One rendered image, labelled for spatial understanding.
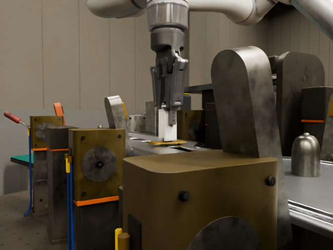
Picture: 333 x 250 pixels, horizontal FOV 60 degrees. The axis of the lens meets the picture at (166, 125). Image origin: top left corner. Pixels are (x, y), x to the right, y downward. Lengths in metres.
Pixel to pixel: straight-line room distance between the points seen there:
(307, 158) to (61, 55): 2.98
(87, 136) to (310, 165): 0.33
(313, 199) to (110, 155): 0.33
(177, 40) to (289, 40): 6.73
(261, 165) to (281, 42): 7.20
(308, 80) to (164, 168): 0.52
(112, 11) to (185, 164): 0.62
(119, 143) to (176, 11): 0.30
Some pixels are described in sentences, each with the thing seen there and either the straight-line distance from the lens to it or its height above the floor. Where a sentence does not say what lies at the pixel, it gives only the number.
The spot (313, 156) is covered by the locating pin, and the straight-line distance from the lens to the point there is 0.37.
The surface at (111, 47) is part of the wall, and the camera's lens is 3.58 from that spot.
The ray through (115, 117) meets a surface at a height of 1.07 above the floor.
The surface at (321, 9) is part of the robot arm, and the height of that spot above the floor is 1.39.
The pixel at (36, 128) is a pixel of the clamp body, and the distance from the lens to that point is 1.12.
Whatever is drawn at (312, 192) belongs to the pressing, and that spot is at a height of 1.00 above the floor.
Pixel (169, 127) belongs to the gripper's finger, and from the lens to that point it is 0.63.
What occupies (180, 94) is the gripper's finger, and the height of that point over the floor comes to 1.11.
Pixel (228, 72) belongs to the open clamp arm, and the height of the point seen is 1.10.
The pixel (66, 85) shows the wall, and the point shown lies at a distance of 3.19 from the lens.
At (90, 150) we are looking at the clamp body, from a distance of 0.49.
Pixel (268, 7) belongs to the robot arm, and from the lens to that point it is 1.17.
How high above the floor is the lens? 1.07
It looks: 3 degrees down
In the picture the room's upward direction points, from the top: straight up
